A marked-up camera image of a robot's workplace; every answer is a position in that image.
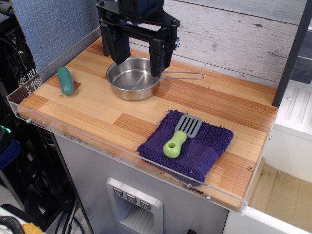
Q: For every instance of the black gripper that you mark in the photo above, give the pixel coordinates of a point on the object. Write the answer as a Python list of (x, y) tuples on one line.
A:
[(143, 18)]

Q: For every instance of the white toy sink unit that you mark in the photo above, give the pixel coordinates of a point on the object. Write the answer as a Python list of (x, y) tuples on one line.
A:
[(280, 199)]

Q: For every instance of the green handled grey spatula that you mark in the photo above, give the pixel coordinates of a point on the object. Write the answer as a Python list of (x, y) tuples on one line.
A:
[(187, 127)]

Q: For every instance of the grey toy fridge cabinet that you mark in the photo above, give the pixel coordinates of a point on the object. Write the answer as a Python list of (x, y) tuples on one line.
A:
[(183, 211)]

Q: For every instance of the purple towel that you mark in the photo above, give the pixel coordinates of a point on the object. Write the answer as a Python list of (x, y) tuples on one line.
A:
[(197, 156)]

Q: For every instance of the silver dispenser panel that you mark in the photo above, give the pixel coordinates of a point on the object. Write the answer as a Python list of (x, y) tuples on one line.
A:
[(134, 210)]

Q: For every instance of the steel pot with handle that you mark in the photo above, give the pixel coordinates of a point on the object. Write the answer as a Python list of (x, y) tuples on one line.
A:
[(132, 80)]

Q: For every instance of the green toy cucumber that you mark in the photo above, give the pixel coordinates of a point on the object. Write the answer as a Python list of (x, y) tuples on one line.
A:
[(65, 81)]

